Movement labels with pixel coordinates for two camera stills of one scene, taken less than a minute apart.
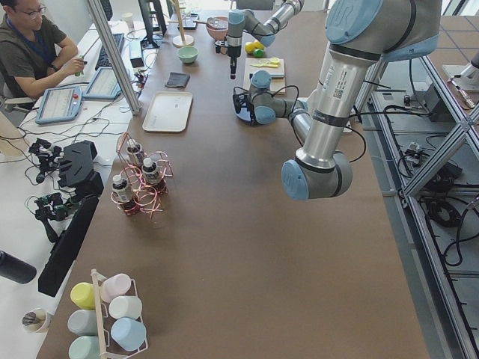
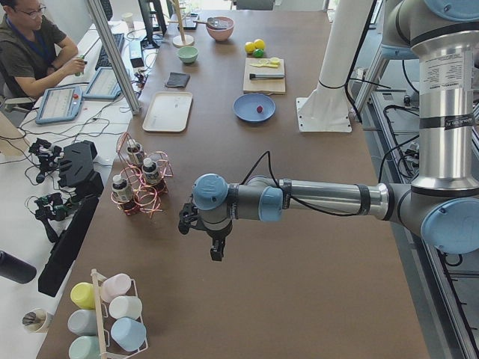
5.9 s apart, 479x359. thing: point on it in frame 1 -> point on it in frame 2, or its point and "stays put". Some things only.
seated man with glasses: [33, 57] stays put
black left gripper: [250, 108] -> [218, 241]
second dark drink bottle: [150, 170] stays put
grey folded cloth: [179, 80] stays put
